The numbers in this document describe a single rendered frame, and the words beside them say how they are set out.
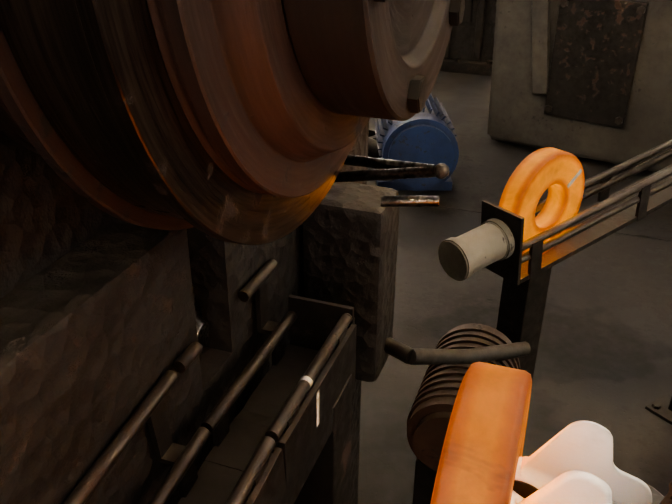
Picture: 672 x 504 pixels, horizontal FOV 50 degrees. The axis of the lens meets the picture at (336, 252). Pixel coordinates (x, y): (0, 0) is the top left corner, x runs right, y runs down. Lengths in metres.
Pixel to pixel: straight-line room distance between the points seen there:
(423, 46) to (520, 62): 2.80
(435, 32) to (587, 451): 0.31
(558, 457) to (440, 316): 1.70
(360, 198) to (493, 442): 0.51
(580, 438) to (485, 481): 0.07
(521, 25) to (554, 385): 1.84
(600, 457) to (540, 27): 2.92
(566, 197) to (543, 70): 2.20
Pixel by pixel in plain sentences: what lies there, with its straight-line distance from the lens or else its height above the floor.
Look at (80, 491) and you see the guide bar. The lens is 0.54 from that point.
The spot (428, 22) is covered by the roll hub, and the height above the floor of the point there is 1.03.
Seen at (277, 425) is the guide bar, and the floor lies 0.71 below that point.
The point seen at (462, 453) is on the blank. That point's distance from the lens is 0.34.
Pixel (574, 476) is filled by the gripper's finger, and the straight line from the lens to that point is 0.36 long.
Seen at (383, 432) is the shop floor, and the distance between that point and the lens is 1.68.
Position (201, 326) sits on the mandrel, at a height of 0.75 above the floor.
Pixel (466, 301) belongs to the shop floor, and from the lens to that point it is 2.16.
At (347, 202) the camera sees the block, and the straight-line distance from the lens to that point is 0.80.
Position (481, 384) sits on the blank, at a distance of 0.37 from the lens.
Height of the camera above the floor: 1.13
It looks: 28 degrees down
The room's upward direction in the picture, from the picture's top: straight up
